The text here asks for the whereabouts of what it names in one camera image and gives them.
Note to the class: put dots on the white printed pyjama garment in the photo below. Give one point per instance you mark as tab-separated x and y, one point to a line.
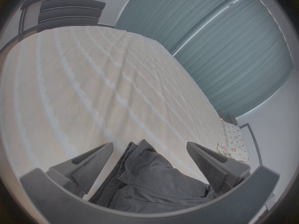
220	151

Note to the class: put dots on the black chest of drawers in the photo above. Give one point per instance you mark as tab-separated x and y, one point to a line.
70	13

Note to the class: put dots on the white printed pillow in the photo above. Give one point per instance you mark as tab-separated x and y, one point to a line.
237	141

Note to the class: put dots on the pink garment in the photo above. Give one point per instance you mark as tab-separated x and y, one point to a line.
224	148

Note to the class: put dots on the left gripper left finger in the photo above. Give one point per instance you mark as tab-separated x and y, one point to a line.
93	169

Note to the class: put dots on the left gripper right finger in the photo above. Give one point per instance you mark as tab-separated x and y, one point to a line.
210	169

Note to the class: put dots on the bed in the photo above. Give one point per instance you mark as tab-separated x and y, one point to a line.
93	90

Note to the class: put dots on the blue-green curtain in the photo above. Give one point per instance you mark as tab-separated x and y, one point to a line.
175	15
245	62

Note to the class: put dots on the black T-shirt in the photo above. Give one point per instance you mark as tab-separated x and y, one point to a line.
149	183

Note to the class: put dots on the grey bedside table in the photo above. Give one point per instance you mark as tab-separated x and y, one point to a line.
226	117

